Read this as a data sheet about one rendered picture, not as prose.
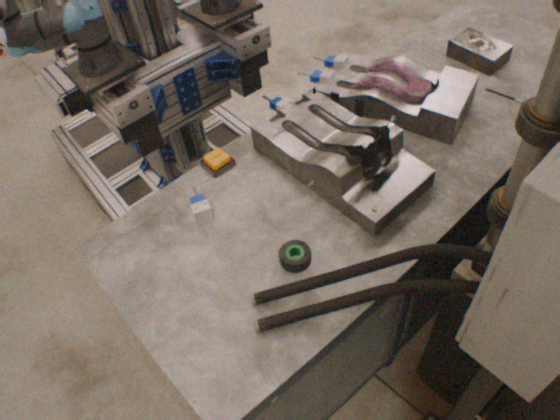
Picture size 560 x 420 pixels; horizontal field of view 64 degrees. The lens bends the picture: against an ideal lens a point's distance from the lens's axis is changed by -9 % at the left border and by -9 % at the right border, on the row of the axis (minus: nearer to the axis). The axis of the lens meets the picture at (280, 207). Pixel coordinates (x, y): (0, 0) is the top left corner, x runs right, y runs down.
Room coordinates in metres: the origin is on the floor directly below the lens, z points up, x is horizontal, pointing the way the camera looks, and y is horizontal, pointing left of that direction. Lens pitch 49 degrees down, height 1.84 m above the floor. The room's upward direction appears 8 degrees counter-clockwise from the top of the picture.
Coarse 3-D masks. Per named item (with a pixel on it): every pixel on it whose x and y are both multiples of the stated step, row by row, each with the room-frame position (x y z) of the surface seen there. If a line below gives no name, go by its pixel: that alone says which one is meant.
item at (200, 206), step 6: (192, 186) 0.99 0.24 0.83; (192, 192) 0.98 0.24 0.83; (192, 198) 0.94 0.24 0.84; (198, 198) 0.94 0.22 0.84; (204, 198) 0.93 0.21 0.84; (192, 204) 0.91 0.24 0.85; (198, 204) 0.90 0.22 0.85; (204, 204) 0.90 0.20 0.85; (192, 210) 0.89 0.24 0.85; (198, 210) 0.88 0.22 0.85; (204, 210) 0.88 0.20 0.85; (210, 210) 0.88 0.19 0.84; (198, 216) 0.87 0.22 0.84; (204, 216) 0.88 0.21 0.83; (210, 216) 0.88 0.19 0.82; (198, 222) 0.87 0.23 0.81; (204, 222) 0.88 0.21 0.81
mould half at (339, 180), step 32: (320, 96) 1.26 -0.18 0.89; (256, 128) 1.14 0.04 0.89; (320, 128) 1.11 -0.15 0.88; (288, 160) 1.02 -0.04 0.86; (320, 160) 0.94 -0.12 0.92; (352, 160) 0.91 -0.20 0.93; (416, 160) 0.95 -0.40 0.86; (320, 192) 0.91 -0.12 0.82; (352, 192) 0.86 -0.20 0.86; (384, 192) 0.85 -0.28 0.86; (416, 192) 0.85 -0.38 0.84; (384, 224) 0.77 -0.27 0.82
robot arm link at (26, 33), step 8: (16, 16) 1.13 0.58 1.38; (24, 16) 1.14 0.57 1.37; (32, 16) 1.14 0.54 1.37; (8, 24) 1.11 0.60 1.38; (16, 24) 1.12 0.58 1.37; (24, 24) 1.12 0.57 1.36; (32, 24) 1.12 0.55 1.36; (8, 32) 1.11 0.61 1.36; (16, 32) 1.11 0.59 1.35; (24, 32) 1.11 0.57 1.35; (32, 32) 1.11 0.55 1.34; (8, 40) 1.10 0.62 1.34; (16, 40) 1.11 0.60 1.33; (24, 40) 1.11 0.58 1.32; (32, 40) 1.12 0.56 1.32; (40, 40) 1.13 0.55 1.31; (8, 48) 1.11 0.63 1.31; (16, 48) 1.10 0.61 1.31; (24, 48) 1.11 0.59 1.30; (32, 48) 1.13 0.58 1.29; (16, 56) 1.11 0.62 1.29
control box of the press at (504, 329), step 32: (544, 160) 0.34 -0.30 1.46; (544, 192) 0.29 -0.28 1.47; (512, 224) 0.31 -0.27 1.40; (544, 224) 0.28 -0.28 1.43; (512, 256) 0.29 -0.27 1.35; (544, 256) 0.26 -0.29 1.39; (480, 288) 0.31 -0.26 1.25; (512, 288) 0.28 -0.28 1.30; (544, 288) 0.25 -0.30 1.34; (480, 320) 0.29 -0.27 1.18; (512, 320) 0.26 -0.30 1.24; (544, 320) 0.23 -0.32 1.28; (480, 352) 0.27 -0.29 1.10; (512, 352) 0.24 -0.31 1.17; (544, 352) 0.21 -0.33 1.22; (480, 384) 0.32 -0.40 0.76; (512, 384) 0.21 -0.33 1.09; (544, 384) 0.19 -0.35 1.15; (448, 416) 0.34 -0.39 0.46; (480, 416) 0.32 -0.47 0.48
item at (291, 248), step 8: (296, 240) 0.75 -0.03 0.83; (280, 248) 0.73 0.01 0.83; (288, 248) 0.73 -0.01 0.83; (296, 248) 0.73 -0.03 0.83; (304, 248) 0.72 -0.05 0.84; (280, 256) 0.71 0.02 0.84; (288, 256) 0.71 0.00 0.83; (304, 256) 0.70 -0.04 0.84; (288, 264) 0.68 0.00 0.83; (296, 264) 0.68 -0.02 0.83; (304, 264) 0.68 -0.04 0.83; (296, 272) 0.68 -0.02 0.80
